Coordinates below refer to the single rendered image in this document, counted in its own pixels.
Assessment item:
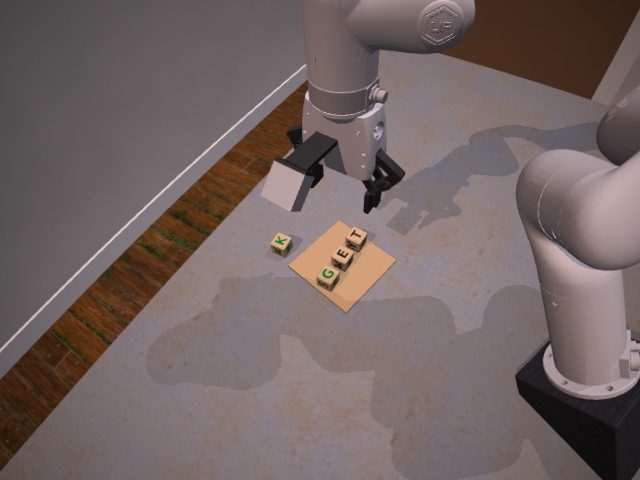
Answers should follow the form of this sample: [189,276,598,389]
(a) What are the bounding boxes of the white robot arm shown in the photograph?
[261,0,640,400]

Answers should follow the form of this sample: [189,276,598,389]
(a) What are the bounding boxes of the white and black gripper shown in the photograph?
[287,91,405,214]

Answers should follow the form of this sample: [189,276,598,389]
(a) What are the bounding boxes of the tan flat mat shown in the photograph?
[289,221,396,313]

